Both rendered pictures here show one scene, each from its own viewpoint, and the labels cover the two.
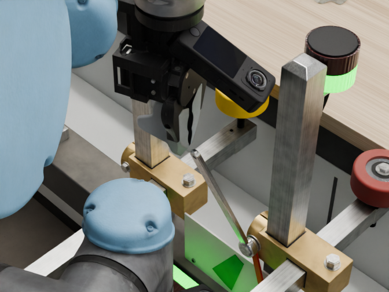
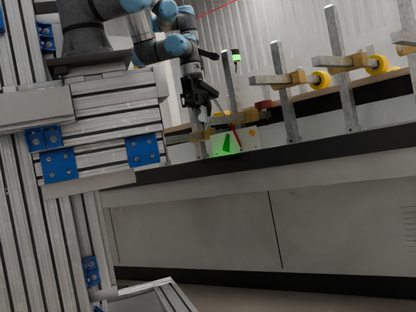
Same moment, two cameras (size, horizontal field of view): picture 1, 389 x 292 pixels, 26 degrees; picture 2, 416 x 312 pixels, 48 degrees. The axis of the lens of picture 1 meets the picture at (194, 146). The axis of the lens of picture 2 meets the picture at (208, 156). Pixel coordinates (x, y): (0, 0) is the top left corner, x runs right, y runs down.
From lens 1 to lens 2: 1.63 m
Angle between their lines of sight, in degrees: 43
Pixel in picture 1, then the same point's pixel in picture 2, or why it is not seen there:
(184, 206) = (208, 132)
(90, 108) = not seen: hidden behind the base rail
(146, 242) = (190, 36)
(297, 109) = (226, 61)
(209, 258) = (220, 146)
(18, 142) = not seen: outside the picture
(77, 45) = (170, 10)
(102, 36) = (175, 8)
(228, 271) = (226, 143)
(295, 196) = (234, 91)
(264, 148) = not seen: hidden behind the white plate
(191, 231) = (213, 141)
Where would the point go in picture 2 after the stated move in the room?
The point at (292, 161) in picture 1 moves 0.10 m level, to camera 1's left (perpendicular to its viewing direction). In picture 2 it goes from (230, 79) to (207, 83)
